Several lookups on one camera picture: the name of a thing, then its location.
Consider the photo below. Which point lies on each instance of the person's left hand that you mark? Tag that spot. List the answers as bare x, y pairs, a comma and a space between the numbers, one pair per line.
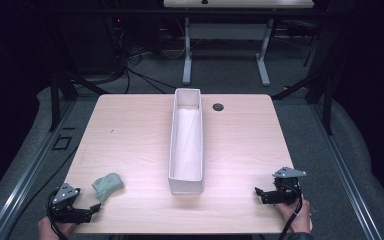
51, 230

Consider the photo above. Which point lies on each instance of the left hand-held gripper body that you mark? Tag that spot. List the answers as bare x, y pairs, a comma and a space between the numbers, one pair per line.
67, 203

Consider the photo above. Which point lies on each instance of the green cloth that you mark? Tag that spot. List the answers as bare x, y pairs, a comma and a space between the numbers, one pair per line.
107, 185

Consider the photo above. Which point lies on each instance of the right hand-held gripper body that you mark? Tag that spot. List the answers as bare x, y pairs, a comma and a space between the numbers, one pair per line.
285, 186

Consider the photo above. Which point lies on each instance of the aluminium floor rail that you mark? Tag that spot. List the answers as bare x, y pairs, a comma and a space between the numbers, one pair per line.
345, 173
23, 180

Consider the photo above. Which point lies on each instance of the long white box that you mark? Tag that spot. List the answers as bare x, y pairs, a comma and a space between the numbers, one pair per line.
186, 143

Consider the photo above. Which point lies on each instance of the person's right hand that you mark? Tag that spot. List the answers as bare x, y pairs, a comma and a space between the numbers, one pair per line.
296, 216

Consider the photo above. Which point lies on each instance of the white desk with metal legs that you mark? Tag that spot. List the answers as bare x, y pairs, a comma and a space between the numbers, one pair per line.
226, 33

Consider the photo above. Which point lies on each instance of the black metal stand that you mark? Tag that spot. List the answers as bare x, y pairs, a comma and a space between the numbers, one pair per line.
316, 86
60, 83

